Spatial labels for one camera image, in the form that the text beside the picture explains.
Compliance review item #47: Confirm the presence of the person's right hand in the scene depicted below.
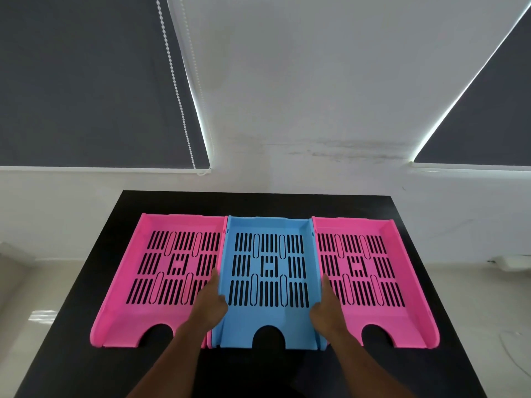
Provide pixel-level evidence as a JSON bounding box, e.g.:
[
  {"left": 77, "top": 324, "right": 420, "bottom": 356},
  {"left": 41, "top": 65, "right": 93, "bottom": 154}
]
[{"left": 309, "top": 274, "right": 350, "bottom": 334}]

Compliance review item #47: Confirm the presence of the person's left forearm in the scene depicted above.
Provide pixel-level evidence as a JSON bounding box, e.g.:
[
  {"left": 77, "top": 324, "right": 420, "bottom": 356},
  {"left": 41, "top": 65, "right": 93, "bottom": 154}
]
[{"left": 126, "top": 323, "right": 216, "bottom": 398}]

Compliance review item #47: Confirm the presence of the grey roller blind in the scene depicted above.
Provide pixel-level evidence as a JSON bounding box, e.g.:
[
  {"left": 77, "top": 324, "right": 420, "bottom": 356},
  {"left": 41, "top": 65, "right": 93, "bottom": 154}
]
[
  {"left": 0, "top": 0, "right": 212, "bottom": 170},
  {"left": 412, "top": 7, "right": 531, "bottom": 168}
]

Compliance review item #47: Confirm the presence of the white floor box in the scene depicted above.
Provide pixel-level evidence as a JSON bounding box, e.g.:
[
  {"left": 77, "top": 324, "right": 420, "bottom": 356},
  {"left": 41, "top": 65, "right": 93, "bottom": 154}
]
[{"left": 495, "top": 255, "right": 531, "bottom": 271}]

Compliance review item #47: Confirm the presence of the blue plastic paper tray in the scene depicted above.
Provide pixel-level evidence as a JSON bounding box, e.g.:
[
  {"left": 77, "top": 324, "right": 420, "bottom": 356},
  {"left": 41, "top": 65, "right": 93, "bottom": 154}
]
[{"left": 211, "top": 216, "right": 325, "bottom": 352}]

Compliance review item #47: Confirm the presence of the white bead chain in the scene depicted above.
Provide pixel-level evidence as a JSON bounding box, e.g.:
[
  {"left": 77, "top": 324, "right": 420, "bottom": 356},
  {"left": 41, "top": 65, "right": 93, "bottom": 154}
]
[{"left": 155, "top": 0, "right": 196, "bottom": 169}]

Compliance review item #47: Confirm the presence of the person's right forearm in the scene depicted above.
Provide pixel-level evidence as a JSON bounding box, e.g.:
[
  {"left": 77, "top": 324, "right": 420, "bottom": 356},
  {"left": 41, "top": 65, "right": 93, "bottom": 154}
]
[{"left": 327, "top": 327, "right": 410, "bottom": 398}]

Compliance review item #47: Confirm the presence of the person's left hand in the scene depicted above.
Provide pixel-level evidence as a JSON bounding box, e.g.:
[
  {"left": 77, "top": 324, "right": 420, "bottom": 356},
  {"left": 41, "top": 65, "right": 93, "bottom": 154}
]
[{"left": 186, "top": 268, "right": 229, "bottom": 331}]

